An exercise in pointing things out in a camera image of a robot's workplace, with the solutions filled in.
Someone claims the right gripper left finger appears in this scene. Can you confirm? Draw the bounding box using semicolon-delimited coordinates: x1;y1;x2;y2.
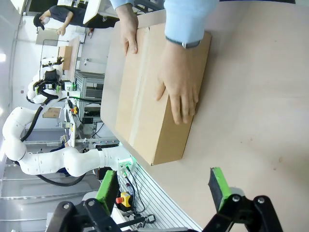
47;170;121;232

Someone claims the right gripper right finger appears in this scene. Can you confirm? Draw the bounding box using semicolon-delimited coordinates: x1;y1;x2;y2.
202;166;283;232

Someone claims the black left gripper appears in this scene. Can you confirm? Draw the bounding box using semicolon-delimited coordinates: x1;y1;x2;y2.
33;71;65;94

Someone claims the brown cardboard box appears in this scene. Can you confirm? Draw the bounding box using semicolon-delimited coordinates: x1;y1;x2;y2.
114;23;212;166

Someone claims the person's right forearm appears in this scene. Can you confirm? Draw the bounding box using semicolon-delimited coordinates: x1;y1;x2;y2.
110;0;139;24

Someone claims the person's left forearm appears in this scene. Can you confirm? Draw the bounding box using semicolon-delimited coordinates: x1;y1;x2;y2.
163;0;220;46

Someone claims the person's right hand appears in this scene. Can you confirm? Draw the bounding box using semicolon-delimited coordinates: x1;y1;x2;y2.
120;14;140;57

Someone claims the person's left hand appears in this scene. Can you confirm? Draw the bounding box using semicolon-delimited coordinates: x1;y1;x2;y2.
154;43;201;126

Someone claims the yellow emergency stop button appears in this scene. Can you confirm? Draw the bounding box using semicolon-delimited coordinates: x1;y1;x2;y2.
115;191;133;209

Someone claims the brown cardboard sheet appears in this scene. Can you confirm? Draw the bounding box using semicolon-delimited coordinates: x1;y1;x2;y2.
42;107;61;119

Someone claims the wooden table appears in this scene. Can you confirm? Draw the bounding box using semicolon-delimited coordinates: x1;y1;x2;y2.
57;35;82;84

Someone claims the grey board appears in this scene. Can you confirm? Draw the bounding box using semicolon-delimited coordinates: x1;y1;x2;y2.
35;27;60;46

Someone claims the person with black cap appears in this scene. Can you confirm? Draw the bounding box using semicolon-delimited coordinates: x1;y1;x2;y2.
33;5;74;37

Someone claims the person in dark shirt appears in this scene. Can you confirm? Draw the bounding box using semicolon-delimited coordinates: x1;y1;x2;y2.
84;13;121;33

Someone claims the white board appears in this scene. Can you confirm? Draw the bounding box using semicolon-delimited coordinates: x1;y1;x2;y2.
83;0;102;25

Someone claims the grey wristwatch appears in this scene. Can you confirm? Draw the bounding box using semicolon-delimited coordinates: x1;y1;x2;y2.
181;40;201;49

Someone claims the black base cable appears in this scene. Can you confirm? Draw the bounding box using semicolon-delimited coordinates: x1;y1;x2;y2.
122;168;147;215

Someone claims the black cable sleeve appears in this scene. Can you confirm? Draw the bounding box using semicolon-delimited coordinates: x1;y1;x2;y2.
14;88;87;187

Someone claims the aluminium frame rack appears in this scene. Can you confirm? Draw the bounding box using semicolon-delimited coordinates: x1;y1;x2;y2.
73;70;106;103

